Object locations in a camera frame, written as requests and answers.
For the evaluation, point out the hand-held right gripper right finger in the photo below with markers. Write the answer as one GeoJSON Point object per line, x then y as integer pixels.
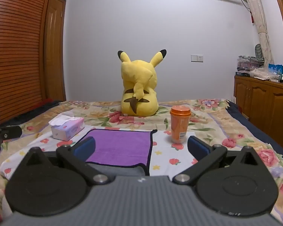
{"type": "Point", "coordinates": [198, 147]}

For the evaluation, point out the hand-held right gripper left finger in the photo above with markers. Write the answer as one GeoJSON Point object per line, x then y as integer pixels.
{"type": "Point", "coordinates": [86, 148]}

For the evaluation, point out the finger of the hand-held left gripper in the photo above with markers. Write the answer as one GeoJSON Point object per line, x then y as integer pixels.
{"type": "Point", "coordinates": [7, 133]}

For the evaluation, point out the purple towel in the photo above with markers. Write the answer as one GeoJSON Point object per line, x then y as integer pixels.
{"type": "Point", "coordinates": [122, 146]}

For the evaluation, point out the tissue box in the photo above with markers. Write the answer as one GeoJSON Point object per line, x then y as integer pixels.
{"type": "Point", "coordinates": [68, 129]}

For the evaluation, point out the orange cup with lid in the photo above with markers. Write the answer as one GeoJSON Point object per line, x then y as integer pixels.
{"type": "Point", "coordinates": [179, 124]}

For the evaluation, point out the white strawberry print cloth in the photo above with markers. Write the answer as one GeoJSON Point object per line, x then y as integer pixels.
{"type": "Point", "coordinates": [165, 156]}

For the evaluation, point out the floral bed sheet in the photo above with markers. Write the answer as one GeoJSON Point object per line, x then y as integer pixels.
{"type": "Point", "coordinates": [238, 131]}

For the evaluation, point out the grey towel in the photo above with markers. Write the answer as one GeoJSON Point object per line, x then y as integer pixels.
{"type": "Point", "coordinates": [122, 171]}

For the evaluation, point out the dark blue bedding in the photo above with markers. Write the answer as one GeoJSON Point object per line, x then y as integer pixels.
{"type": "Point", "coordinates": [261, 134]}

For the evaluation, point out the yellow plush toy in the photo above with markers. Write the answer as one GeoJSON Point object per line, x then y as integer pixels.
{"type": "Point", "coordinates": [136, 87]}

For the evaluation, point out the wooden cabinet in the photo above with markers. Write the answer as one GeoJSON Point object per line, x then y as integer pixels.
{"type": "Point", "coordinates": [261, 98]}

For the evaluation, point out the wooden louvered wardrobe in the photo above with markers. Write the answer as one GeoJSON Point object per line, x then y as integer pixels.
{"type": "Point", "coordinates": [14, 51]}

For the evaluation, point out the stack of newspapers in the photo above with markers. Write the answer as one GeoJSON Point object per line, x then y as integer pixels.
{"type": "Point", "coordinates": [246, 66]}

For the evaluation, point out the wooden door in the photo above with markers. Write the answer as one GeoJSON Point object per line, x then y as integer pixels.
{"type": "Point", "coordinates": [54, 51]}

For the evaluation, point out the beige plastic bag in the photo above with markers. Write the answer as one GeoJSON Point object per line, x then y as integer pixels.
{"type": "Point", "coordinates": [264, 73]}

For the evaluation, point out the blue box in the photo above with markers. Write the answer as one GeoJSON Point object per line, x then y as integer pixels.
{"type": "Point", "coordinates": [276, 68]}

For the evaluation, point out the grey mesh backrest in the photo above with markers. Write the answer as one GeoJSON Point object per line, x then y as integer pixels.
{"type": "Point", "coordinates": [258, 50]}

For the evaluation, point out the beige curtain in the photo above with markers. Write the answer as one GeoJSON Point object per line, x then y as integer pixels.
{"type": "Point", "coordinates": [261, 28]}

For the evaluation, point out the white wall socket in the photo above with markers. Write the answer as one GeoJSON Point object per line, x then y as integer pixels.
{"type": "Point", "coordinates": [197, 58]}

